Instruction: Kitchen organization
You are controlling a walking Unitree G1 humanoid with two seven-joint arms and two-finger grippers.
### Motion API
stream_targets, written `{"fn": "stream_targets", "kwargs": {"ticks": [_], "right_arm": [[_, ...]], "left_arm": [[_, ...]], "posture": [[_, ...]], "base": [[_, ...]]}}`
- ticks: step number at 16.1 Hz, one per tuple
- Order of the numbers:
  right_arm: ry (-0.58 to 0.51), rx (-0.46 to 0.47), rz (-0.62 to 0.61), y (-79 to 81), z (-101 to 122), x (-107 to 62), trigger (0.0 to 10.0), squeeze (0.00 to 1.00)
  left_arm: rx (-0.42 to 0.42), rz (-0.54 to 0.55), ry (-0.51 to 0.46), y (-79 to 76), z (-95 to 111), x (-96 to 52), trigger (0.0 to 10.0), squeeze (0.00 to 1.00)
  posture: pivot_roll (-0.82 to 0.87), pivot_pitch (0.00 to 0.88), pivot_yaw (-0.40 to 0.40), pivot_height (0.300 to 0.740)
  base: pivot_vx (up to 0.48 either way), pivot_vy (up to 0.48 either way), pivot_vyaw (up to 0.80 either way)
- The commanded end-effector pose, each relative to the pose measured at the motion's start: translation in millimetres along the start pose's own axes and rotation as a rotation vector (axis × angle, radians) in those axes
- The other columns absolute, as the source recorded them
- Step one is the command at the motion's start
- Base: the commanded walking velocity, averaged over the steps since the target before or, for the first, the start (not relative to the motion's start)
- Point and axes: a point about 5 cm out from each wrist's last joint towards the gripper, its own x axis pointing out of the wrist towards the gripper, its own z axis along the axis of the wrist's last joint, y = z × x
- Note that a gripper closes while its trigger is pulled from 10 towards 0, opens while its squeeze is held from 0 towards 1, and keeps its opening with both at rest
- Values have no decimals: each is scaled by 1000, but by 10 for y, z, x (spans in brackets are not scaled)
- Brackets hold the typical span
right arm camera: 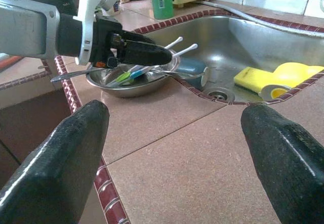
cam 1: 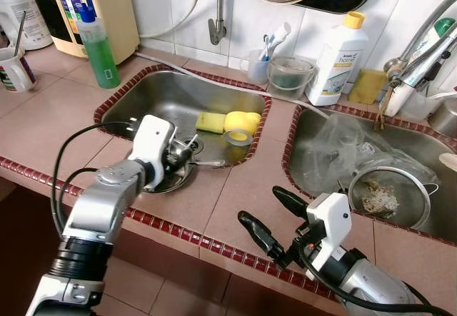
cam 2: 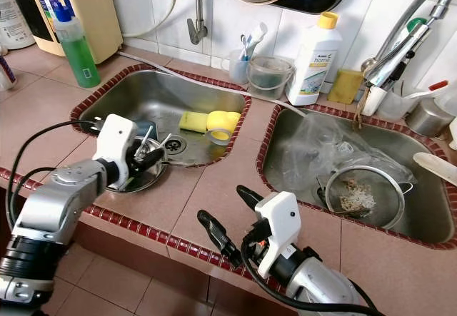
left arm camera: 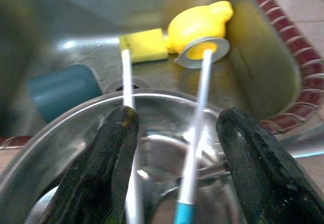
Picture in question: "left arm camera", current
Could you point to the steel spoon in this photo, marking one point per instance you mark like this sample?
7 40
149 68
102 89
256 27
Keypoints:
212 170

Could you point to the teal plastic cup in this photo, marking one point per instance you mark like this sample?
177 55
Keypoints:
60 92

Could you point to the steel bowl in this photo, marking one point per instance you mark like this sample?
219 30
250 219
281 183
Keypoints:
162 138

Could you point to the bright yellow sponge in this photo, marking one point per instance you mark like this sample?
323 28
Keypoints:
146 47

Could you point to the steel sink basin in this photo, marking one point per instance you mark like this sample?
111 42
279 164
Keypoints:
76 19

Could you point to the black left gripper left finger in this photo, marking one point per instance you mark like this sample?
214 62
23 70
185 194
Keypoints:
101 163

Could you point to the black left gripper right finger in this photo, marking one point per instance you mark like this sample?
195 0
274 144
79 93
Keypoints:
258 171

